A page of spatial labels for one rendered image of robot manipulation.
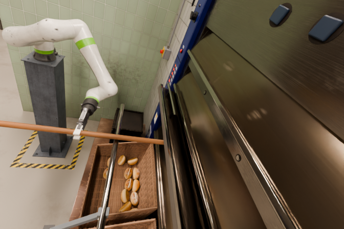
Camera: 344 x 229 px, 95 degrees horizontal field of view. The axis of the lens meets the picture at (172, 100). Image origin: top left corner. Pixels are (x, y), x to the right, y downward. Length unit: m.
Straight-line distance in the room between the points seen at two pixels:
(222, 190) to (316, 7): 0.57
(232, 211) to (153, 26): 1.74
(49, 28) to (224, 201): 1.14
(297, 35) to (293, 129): 0.24
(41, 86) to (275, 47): 1.67
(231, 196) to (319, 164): 0.28
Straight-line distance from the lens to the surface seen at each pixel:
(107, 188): 0.90
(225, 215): 0.63
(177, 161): 0.75
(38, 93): 1.81
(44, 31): 1.14
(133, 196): 1.48
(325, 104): 0.44
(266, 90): 0.56
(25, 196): 2.25
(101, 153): 1.65
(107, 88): 1.18
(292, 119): 0.49
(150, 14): 1.89
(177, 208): 0.63
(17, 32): 1.40
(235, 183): 0.62
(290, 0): 0.61
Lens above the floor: 2.00
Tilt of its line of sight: 33 degrees down
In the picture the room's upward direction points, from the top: 24 degrees clockwise
